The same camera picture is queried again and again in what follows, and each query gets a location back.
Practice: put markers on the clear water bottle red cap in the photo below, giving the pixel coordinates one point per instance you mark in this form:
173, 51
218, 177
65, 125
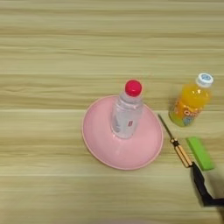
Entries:
127, 116

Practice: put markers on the pink round plate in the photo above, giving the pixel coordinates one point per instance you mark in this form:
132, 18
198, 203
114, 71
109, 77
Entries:
96, 137

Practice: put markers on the orange juice bottle white cap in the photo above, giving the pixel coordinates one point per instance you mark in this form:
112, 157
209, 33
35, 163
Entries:
191, 102

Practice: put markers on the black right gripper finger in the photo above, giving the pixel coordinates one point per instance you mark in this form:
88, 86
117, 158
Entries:
199, 179

